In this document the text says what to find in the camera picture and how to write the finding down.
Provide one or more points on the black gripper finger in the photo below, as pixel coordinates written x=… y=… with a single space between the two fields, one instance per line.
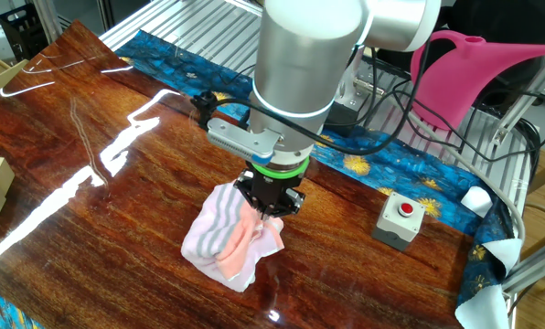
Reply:
x=295 y=203
x=246 y=189

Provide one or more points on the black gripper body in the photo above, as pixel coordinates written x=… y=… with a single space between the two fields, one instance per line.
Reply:
x=274 y=192

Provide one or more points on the pink white striped towel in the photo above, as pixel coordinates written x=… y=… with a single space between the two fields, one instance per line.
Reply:
x=217 y=237

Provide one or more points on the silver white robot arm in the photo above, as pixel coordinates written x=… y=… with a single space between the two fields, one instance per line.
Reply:
x=300 y=68

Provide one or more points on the blue starry tablecloth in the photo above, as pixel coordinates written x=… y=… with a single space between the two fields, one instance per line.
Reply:
x=391 y=169

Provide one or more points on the red push button box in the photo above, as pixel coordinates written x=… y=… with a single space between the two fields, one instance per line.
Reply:
x=398 y=224

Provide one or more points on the glossy wood grain sheet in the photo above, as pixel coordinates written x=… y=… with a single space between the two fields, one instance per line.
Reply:
x=117 y=228

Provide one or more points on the pink watering can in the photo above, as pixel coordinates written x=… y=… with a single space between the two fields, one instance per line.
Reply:
x=455 y=77

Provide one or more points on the black plastic crate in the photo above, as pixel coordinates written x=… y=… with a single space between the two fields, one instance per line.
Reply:
x=23 y=27

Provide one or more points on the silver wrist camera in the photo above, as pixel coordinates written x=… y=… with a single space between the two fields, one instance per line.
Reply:
x=240 y=141

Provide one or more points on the aluminium frame profile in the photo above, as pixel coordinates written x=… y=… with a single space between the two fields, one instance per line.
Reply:
x=524 y=102

